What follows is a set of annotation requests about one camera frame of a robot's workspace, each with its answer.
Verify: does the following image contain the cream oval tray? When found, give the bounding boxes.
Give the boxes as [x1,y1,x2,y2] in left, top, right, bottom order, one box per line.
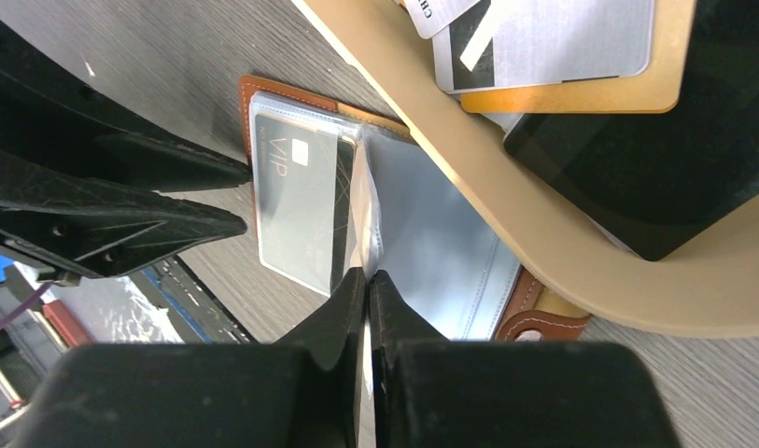
[297,0,759,338]

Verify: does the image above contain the white cards in tray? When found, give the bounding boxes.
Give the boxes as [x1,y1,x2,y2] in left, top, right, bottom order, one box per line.
[403,0,655,94]

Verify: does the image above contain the brown leather card holder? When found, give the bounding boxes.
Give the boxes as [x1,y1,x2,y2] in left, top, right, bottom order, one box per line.
[238,75,591,341]

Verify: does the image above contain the gold card in tray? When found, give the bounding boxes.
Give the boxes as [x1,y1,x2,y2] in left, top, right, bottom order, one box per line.
[460,0,696,114]

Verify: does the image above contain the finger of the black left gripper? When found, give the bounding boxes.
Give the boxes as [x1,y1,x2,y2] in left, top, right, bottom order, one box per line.
[0,20,252,192]
[0,150,247,278]

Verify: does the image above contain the grey VIP card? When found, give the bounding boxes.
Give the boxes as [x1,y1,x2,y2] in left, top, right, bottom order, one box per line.
[251,112,356,295]

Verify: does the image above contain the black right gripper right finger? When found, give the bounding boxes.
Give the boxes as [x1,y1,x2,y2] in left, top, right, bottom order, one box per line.
[367,271,681,447]

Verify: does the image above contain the black card in tray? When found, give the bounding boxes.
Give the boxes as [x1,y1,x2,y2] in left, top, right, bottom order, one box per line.
[504,1,759,261]

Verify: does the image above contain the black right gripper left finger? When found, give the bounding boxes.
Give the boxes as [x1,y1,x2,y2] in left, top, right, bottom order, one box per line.
[12,268,366,447]

